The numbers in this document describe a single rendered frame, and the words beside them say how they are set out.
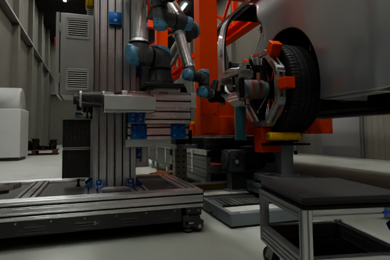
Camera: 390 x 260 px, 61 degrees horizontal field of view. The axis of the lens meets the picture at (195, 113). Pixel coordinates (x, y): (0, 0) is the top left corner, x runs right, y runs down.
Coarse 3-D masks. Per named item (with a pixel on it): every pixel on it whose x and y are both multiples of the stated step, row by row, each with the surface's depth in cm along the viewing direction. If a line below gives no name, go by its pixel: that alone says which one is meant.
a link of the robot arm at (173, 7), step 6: (168, 6) 179; (174, 6) 177; (174, 12) 174; (180, 12) 173; (180, 18) 169; (186, 18) 171; (192, 18) 174; (180, 24) 170; (186, 24) 171; (192, 24) 173; (186, 30) 175
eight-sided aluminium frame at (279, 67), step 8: (256, 56) 242; (264, 56) 231; (272, 56) 228; (272, 64) 220; (280, 64) 218; (280, 72) 216; (280, 96) 214; (248, 104) 262; (272, 104) 220; (280, 104) 216; (248, 112) 255; (272, 112) 220; (248, 120) 253; (256, 120) 250; (272, 120) 228
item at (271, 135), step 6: (270, 132) 226; (276, 132) 227; (282, 132) 228; (288, 132) 230; (294, 132) 231; (270, 138) 224; (276, 138) 226; (282, 138) 227; (288, 138) 229; (294, 138) 230; (300, 138) 232
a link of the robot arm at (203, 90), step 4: (200, 88) 217; (204, 88) 217; (208, 88) 220; (196, 92) 219; (200, 92) 217; (204, 92) 216; (208, 92) 220; (200, 96) 218; (204, 96) 218; (208, 96) 222
